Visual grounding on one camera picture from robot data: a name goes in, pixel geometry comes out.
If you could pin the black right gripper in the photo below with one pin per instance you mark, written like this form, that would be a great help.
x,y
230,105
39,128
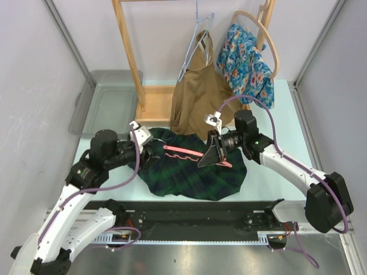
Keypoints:
x,y
216,152

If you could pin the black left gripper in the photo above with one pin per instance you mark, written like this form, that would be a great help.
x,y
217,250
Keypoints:
x,y
147,160

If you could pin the pink plastic hanger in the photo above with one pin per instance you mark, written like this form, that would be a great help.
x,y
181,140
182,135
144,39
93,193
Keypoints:
x,y
195,154

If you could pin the tan brown skirt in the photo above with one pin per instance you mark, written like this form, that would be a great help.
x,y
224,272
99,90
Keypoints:
x,y
200,92

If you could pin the blue floral garment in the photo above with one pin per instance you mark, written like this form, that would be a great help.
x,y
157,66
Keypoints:
x,y
242,65

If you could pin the light blue wire hanger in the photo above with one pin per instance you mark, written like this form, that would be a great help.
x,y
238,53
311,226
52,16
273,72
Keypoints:
x,y
193,44

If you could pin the beige wooden hanger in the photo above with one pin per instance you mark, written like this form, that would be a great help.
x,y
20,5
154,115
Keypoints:
x,y
262,21

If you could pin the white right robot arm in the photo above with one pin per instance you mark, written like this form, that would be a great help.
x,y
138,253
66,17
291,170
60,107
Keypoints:
x,y
327,202

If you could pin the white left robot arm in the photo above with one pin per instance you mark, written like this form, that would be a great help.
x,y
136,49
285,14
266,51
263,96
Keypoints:
x,y
53,249

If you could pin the grey plastic bin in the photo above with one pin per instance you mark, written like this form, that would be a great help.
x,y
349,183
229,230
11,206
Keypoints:
x,y
108,100

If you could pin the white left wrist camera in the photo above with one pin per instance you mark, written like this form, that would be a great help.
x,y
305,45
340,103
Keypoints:
x,y
140,134

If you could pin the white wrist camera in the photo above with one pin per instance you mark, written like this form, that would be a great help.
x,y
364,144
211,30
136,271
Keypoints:
x,y
140,134
214,120

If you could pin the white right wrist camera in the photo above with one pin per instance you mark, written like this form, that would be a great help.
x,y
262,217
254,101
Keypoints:
x,y
214,120

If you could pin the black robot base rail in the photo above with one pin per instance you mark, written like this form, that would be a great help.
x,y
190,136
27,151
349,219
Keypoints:
x,y
206,222

